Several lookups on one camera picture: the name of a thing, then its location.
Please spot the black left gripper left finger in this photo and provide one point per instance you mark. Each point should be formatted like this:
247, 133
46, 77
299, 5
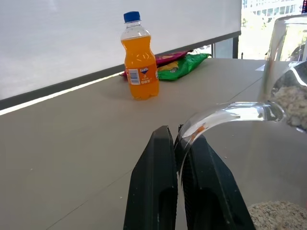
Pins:
151, 182

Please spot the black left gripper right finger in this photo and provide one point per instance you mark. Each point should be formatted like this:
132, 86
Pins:
211, 187

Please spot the clear glass mug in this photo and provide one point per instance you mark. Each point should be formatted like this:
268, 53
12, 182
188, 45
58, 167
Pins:
275, 115

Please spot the oatmeal flakes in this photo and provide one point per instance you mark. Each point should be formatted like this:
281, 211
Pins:
291, 105

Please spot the orange soda bottle blue cap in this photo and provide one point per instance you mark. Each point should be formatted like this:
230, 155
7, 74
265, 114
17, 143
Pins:
141, 62

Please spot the green snack bag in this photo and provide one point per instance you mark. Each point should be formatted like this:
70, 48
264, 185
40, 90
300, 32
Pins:
183, 65

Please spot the magenta snack bag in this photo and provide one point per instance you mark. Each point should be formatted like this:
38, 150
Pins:
169, 57

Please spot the white roller blind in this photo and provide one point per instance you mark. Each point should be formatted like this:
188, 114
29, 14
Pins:
96, 40

